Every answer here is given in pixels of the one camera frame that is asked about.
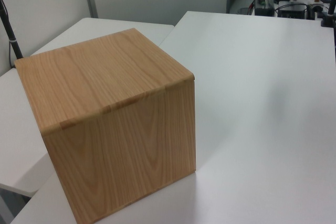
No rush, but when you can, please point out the wooden drawer cabinet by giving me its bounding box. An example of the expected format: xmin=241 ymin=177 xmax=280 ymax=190
xmin=13 ymin=28 xmax=197 ymax=224

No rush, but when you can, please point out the black electronics box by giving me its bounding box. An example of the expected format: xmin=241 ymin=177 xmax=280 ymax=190
xmin=254 ymin=0 xmax=275 ymax=17

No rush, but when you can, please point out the black tripod pole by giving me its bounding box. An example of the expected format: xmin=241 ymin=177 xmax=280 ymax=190
xmin=0 ymin=0 xmax=25 ymax=60

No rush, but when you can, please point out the black control box with cables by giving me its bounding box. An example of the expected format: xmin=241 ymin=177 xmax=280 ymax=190
xmin=277 ymin=3 xmax=308 ymax=19

